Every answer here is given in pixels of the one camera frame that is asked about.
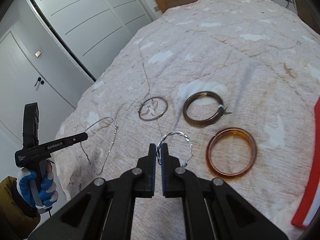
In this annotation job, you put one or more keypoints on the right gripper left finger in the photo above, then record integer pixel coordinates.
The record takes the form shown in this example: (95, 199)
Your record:
(104, 209)

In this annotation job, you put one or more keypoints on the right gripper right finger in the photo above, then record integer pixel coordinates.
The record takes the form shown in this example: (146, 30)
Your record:
(212, 209)

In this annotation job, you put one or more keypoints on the twisted silver bangle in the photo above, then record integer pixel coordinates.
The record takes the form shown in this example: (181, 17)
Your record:
(164, 137)

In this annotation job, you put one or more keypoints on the amber resin bangle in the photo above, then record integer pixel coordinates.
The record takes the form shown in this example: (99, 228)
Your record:
(227, 132)

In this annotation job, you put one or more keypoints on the dark olive bangle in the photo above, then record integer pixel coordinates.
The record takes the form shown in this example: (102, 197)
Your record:
(222, 109)

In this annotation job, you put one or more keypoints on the thin metal hoop bangle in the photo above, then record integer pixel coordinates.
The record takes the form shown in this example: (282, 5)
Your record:
(148, 110)

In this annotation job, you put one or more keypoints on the mustard jacket left forearm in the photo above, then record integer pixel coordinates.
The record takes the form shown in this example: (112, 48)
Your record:
(18, 218)

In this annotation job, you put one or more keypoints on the red jewelry box tray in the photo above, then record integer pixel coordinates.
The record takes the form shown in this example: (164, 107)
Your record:
(310, 201)

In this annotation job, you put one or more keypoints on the blue white gloved left hand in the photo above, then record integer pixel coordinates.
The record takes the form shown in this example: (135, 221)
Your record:
(47, 195)

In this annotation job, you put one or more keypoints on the white door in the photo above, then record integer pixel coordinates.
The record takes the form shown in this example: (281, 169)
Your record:
(20, 86)

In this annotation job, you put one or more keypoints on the beige cloud pattern duvet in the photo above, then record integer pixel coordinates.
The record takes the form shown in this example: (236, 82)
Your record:
(260, 58)

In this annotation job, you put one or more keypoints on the white sliding wardrobe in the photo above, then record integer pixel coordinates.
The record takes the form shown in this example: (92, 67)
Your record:
(95, 30)

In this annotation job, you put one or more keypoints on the black door handle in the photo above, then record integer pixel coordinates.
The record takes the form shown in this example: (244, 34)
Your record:
(39, 81)

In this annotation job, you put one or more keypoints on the wall light switch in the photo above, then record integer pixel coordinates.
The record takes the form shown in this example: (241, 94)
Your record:
(38, 54)

